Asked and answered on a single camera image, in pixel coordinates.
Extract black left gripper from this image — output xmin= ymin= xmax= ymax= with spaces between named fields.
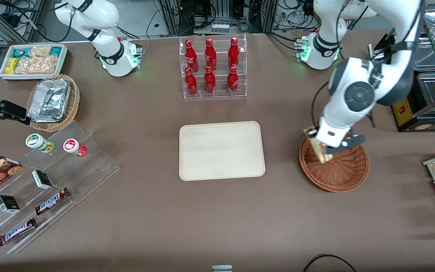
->
xmin=326 ymin=134 xmax=366 ymax=156

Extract triangle sandwich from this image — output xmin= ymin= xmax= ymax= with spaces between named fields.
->
xmin=304 ymin=128 xmax=334 ymax=164

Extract round brown wicker basket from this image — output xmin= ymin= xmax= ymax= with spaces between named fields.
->
xmin=299 ymin=128 xmax=370 ymax=193

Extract aluminium foil tray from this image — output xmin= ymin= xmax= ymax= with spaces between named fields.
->
xmin=28 ymin=79 xmax=71 ymax=123

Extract oval light wicker basket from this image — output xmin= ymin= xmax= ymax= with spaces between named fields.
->
xmin=26 ymin=74 xmax=80 ymax=132

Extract cream plastic tray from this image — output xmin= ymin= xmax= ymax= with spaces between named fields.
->
xmin=179 ymin=121 xmax=266 ymax=181

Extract small green label jar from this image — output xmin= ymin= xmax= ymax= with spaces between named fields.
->
xmin=26 ymin=133 xmax=55 ymax=153

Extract white rectangular snack bin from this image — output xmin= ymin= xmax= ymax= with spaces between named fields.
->
xmin=0 ymin=44 xmax=68 ymax=81

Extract yellow snack packet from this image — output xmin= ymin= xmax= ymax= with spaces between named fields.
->
xmin=5 ymin=57 xmax=20 ymax=75

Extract clear rice cracker bag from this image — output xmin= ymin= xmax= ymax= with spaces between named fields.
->
xmin=33 ymin=56 xmax=59 ymax=74
xmin=15 ymin=57 xmax=37 ymax=74
xmin=29 ymin=46 xmax=52 ymax=59

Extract small red label jar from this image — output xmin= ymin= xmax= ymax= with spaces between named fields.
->
xmin=63 ymin=139 xmax=88 ymax=157

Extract small dark green box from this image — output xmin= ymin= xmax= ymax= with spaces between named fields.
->
xmin=0 ymin=195 xmax=20 ymax=214
xmin=32 ymin=170 xmax=53 ymax=190

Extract black yellow food warmer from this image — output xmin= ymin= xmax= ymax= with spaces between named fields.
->
xmin=367 ymin=4 xmax=435 ymax=133

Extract clear acrylic tiered stand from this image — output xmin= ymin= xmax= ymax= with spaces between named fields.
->
xmin=0 ymin=121 xmax=120 ymax=254

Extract Snickers chocolate bar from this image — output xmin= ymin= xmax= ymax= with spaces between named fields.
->
xmin=35 ymin=188 xmax=71 ymax=216
xmin=0 ymin=218 xmax=37 ymax=247

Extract red cola bottle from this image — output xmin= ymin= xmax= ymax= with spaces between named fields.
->
xmin=185 ymin=68 xmax=198 ymax=97
xmin=227 ymin=66 xmax=239 ymax=95
xmin=204 ymin=66 xmax=216 ymax=94
xmin=204 ymin=38 xmax=217 ymax=71
xmin=228 ymin=37 xmax=240 ymax=70
xmin=185 ymin=40 xmax=199 ymax=73

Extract clear acrylic bottle rack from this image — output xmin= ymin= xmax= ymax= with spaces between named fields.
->
xmin=179 ymin=34 xmax=247 ymax=99

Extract aluminium equipment rack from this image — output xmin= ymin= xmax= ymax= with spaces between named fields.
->
xmin=157 ymin=0 xmax=278 ymax=36

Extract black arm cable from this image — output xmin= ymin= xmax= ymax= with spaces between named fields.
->
xmin=310 ymin=0 xmax=355 ymax=131

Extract aluminium frame with cables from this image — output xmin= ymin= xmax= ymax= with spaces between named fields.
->
xmin=0 ymin=0 xmax=46 ymax=43

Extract black looped cable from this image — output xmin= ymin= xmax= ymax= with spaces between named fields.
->
xmin=302 ymin=254 xmax=358 ymax=272

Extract grey coiled cable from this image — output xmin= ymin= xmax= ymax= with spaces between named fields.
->
xmin=236 ymin=19 xmax=252 ymax=34

